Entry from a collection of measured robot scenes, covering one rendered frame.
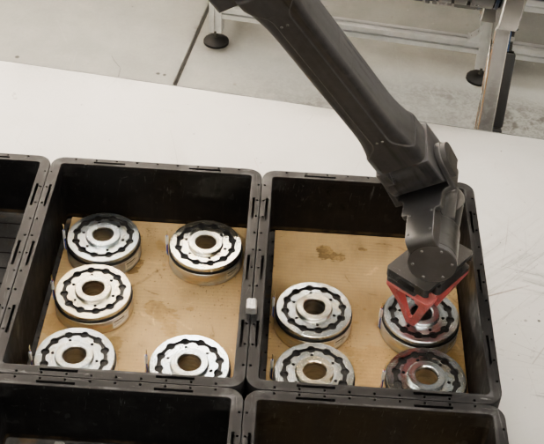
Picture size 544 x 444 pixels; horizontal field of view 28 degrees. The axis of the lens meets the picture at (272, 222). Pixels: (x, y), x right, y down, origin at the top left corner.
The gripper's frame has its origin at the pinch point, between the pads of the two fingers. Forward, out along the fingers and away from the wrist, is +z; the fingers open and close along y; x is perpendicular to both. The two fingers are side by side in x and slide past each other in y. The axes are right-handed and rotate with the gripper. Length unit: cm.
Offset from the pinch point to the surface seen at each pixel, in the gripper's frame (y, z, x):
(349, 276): 1.5, 3.8, 13.2
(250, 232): -10.0, -6.4, 22.0
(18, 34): 80, 82, 205
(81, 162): -17, -7, 49
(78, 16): 101, 82, 201
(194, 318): -19.8, 3.7, 23.0
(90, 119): 10, 15, 81
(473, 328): 0.6, -1.6, -7.5
